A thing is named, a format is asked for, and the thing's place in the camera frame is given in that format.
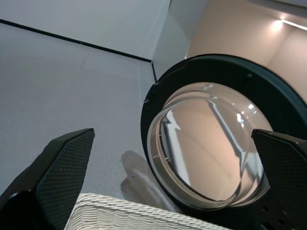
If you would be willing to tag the pale woven basket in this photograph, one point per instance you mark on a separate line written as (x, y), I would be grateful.
(120, 213)

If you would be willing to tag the round glass washing machine door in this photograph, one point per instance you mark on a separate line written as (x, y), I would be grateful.
(211, 143)

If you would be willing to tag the ceiling light strip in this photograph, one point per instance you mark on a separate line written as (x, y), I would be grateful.
(292, 22)

